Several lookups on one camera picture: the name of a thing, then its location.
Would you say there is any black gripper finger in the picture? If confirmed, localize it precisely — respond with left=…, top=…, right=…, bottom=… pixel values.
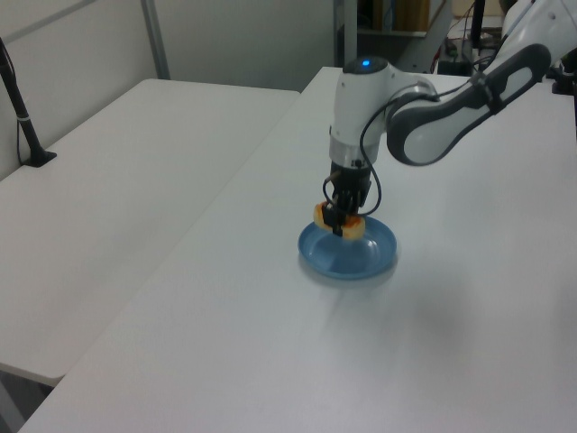
left=347, top=190, right=370, bottom=217
left=324, top=201, right=348, bottom=237

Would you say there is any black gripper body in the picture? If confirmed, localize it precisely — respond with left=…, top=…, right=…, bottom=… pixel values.
left=328, top=162, right=373, bottom=204

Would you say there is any orange glazed bread roll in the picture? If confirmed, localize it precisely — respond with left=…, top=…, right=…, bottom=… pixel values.
left=313, top=202, right=365, bottom=241

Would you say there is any blue round plate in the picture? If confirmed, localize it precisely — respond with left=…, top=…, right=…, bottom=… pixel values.
left=297, top=215, right=398, bottom=279

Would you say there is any black electronic box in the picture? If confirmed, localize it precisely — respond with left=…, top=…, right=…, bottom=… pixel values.
left=438, top=57, right=472, bottom=76

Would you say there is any wooden cabinet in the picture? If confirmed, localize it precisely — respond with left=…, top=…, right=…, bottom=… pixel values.
left=371, top=0, right=447, bottom=33

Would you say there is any thin black upright pole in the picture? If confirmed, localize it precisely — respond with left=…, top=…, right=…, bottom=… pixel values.
left=471, top=0, right=488, bottom=49

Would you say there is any white side table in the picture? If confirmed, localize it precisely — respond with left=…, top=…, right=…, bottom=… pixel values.
left=0, top=78, right=302, bottom=387

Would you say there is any black table edge clamp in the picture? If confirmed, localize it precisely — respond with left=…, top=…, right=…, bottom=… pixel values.
left=546, top=57, right=577, bottom=97

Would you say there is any grey metal partition post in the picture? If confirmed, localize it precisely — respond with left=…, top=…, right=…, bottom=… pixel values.
left=140, top=0, right=172, bottom=80

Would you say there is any black camera stand pole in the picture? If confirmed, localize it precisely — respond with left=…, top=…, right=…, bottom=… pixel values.
left=0, top=37, right=58, bottom=170

